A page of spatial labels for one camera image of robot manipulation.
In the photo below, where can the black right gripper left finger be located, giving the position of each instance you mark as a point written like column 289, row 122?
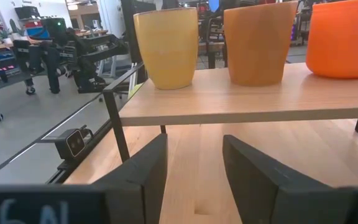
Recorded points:
column 129, row 193

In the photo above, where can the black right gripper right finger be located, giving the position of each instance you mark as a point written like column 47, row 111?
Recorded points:
column 266, row 189

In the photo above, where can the brown-orange cup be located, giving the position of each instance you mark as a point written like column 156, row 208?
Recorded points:
column 258, row 43

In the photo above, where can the yellow mug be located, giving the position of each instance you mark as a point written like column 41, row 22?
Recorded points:
column 168, row 49

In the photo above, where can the bright orange cup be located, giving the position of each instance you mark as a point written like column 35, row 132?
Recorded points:
column 343, row 40

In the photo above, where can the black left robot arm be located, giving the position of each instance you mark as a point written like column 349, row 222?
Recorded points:
column 82, row 53

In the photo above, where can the black support pillar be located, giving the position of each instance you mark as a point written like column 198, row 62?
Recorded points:
column 134, row 31

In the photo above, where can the black metal table frame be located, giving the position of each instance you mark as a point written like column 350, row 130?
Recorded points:
column 70, row 169

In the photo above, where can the small black table-level camera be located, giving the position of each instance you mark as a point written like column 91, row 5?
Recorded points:
column 71, row 144

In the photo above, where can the wooden shelf with black frame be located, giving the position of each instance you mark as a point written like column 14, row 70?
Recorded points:
column 244, row 99

